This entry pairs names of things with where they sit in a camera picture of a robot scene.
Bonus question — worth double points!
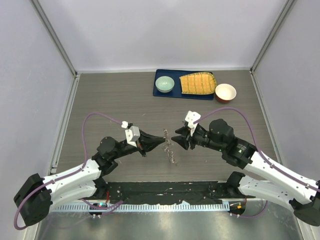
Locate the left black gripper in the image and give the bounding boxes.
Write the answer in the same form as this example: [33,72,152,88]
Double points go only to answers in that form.
[112,129,165,160]

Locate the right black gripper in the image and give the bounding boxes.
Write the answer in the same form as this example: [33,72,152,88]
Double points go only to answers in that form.
[171,123,225,152]

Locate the metal disc with keyrings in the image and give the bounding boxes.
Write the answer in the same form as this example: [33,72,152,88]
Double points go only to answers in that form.
[163,128,178,165]

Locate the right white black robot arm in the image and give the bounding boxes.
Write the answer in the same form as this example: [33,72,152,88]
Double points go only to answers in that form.
[172,119,320,227]

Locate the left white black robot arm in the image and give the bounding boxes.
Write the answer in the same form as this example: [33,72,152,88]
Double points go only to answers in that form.
[13,126,165,230]

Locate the dark blue tray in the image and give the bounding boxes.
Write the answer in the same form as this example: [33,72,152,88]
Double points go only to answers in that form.
[153,69,214,101]

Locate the pale green bowl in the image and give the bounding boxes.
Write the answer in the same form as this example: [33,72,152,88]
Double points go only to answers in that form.
[155,76,175,93]

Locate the yellow woven bamboo basket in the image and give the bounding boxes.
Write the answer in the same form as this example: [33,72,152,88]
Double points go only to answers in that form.
[179,72,217,95]

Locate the brown bowl white inside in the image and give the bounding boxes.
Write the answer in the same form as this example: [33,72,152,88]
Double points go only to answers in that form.
[215,83,237,103]

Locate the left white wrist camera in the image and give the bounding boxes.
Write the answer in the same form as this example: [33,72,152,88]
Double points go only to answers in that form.
[125,125,140,147]

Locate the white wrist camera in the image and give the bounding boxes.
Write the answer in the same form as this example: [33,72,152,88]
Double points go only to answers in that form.
[184,110,201,137]
[125,125,140,147]

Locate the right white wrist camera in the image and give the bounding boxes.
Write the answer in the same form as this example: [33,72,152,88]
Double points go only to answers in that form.
[184,110,201,137]

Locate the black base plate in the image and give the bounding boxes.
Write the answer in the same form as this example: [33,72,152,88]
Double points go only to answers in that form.
[98,181,245,205]

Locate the slotted white cable duct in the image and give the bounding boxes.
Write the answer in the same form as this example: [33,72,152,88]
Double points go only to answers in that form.
[53,201,230,213]

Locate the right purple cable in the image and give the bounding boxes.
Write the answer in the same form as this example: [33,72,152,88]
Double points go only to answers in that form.
[192,107,320,219]

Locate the purple cable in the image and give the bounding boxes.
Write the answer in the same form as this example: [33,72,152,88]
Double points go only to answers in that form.
[192,107,320,219]
[12,112,130,230]

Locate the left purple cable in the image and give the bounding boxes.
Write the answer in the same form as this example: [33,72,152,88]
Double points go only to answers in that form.
[12,112,130,230]

